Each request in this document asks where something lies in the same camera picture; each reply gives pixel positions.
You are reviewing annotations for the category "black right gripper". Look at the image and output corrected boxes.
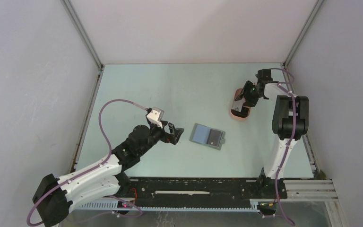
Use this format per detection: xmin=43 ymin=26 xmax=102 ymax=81
xmin=235 ymin=80 xmax=262 ymax=108

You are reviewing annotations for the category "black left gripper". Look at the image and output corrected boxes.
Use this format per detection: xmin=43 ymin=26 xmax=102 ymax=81
xmin=138 ymin=120 xmax=183 ymax=156

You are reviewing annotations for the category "white printed credit card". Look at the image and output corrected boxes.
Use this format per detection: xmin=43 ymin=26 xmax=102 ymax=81
xmin=231 ymin=106 xmax=245 ymax=117

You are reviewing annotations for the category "green leather card holder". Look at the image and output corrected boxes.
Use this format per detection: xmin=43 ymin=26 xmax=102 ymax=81
xmin=190 ymin=123 xmax=225 ymax=150

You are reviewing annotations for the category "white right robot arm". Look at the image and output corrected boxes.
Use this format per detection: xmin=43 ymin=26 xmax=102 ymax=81
xmin=230 ymin=69 xmax=309 ymax=198

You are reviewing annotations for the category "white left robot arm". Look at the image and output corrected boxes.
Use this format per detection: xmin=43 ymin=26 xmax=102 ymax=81
xmin=32 ymin=123 xmax=184 ymax=227

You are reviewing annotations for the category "pink oval plastic tray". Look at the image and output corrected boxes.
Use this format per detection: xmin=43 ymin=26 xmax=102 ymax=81
xmin=229 ymin=88 xmax=251 ymax=122

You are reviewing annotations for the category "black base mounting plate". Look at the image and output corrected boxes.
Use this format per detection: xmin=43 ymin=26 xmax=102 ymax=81
xmin=117 ymin=177 xmax=287 ymax=209

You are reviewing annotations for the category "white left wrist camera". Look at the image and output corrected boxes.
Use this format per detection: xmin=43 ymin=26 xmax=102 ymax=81
xmin=146 ymin=107 xmax=164 ymax=129

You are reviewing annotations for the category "aluminium frame rail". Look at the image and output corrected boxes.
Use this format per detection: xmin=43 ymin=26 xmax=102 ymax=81
xmin=81 ymin=179 xmax=339 ymax=212

